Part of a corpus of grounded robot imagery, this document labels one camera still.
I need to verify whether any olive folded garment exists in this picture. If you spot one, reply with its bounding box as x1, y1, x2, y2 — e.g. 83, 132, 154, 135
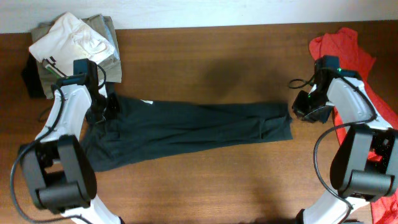
36, 14, 122, 99

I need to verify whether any black folded garment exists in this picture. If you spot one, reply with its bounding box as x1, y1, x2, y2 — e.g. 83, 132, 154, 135
21, 54, 45, 98

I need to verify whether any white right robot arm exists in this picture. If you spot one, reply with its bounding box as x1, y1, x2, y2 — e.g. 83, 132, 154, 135
292, 68, 397, 223

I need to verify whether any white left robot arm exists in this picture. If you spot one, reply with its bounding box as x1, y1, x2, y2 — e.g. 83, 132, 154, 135
10, 75, 123, 223

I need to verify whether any light blue folded garment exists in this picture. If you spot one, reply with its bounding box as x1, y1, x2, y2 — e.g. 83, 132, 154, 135
103, 16, 120, 60

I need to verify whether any red t-shirt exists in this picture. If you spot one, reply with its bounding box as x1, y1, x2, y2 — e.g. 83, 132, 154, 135
308, 27, 398, 224

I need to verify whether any dark green t-shirt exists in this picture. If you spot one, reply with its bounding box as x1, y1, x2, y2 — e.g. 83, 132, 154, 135
80, 96, 292, 172

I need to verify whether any white folded t-shirt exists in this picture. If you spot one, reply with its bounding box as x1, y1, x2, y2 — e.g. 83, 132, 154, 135
29, 12, 115, 77

